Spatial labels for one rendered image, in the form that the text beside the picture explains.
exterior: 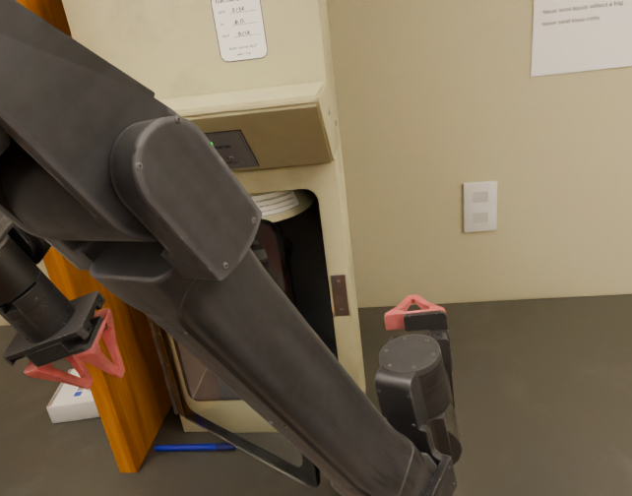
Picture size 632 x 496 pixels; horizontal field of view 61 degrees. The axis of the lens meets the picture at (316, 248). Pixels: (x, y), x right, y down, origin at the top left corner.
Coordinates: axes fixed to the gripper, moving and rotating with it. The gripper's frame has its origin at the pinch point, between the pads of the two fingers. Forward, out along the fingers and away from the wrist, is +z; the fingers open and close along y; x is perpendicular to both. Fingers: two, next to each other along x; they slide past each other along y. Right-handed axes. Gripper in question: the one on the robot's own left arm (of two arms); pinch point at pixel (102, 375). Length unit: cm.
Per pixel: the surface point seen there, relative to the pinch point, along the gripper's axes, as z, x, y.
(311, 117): -14.1, -13.9, -33.1
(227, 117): -17.8, -13.9, -24.6
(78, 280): -4.5, -16.0, 6.7
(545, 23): 4, -62, -74
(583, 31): 8, -61, -79
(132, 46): -26.8, -27.6, -14.0
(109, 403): 14.1, -10.6, 12.9
